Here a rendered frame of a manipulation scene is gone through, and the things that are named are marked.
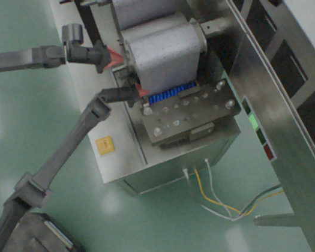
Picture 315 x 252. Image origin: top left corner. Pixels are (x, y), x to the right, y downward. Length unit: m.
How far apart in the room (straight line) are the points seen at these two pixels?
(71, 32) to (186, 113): 0.56
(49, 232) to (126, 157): 0.96
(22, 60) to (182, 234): 1.63
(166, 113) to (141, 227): 1.15
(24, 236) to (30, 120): 0.95
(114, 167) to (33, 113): 1.40
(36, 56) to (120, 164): 0.61
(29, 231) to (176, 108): 1.35
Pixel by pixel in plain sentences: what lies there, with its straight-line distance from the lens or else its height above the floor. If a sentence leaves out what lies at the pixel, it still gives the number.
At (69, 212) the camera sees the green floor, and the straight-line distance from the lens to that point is 2.30.
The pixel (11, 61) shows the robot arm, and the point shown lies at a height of 1.44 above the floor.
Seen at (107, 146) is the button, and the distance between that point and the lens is 1.33.
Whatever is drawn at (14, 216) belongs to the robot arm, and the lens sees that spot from 1.01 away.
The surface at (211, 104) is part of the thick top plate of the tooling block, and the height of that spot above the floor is 1.03.
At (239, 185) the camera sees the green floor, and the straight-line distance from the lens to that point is 2.26.
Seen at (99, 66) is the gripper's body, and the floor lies 1.32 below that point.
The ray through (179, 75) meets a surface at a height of 1.12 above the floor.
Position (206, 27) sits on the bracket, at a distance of 1.12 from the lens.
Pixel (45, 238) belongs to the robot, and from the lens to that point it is 2.11.
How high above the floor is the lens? 2.18
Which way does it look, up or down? 72 degrees down
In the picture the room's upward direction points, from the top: 10 degrees counter-clockwise
